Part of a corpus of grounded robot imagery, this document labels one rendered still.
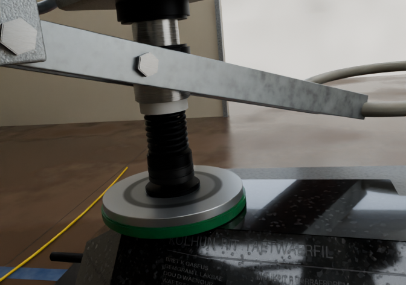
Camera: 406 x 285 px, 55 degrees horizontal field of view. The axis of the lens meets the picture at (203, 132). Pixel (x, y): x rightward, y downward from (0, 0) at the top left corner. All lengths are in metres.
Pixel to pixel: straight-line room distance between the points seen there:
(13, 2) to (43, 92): 6.07
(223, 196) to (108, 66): 0.24
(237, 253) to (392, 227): 0.19
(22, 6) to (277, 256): 0.39
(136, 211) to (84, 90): 5.61
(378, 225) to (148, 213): 0.29
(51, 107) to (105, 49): 5.99
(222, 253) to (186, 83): 0.22
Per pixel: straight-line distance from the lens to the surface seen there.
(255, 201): 0.60
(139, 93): 0.55
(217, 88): 0.55
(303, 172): 0.72
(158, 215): 0.52
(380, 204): 0.60
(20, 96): 6.72
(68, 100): 6.28
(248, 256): 0.51
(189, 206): 0.53
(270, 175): 0.71
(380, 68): 1.28
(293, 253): 0.51
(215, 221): 0.53
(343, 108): 0.78
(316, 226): 0.53
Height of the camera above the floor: 1.07
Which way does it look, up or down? 13 degrees down
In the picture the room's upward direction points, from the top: 5 degrees counter-clockwise
